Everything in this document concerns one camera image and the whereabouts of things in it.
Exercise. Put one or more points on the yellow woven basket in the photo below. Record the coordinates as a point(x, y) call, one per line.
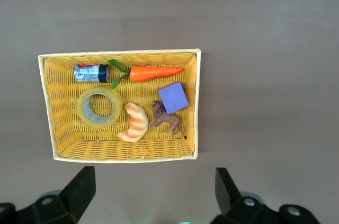
point(66, 139)

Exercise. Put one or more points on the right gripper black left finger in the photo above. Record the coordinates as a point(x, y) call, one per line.
point(74, 197)

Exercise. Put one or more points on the orange toy carrot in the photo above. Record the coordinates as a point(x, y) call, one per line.
point(153, 73)

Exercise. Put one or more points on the brown toy lion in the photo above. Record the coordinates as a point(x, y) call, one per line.
point(169, 119)

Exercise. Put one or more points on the clear packing tape roll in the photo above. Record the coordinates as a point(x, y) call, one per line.
point(80, 107)

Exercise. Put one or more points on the purple cube block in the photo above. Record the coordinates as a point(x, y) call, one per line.
point(173, 98)

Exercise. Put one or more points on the toy croissant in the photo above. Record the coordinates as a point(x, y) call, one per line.
point(136, 123)

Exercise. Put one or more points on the small printed can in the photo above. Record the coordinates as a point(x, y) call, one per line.
point(87, 73)

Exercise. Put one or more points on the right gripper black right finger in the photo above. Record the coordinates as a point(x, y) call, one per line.
point(230, 200)

